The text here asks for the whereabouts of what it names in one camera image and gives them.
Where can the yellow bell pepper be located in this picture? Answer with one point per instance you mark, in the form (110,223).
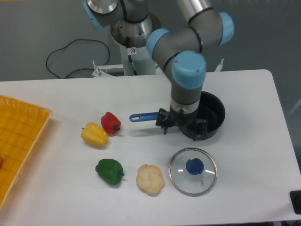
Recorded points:
(94,135)

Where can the green bell pepper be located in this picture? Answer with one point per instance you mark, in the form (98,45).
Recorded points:
(110,170)

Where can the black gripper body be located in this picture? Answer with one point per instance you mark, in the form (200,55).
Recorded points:
(188,123)

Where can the black object table corner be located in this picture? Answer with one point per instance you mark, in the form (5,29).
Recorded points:
(295,197)

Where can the red bell pepper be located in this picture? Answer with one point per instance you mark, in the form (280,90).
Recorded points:
(110,123)

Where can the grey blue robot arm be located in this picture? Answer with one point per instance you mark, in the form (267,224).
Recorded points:
(178,55)

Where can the black pot blue handle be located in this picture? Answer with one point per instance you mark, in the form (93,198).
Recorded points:
(210,108)

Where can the glass lid blue knob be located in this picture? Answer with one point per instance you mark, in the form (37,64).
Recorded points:
(192,171)

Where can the yellow woven basket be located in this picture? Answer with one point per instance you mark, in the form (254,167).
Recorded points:
(21,125)

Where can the braided bread roll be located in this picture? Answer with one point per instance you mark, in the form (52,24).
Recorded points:
(150,179)

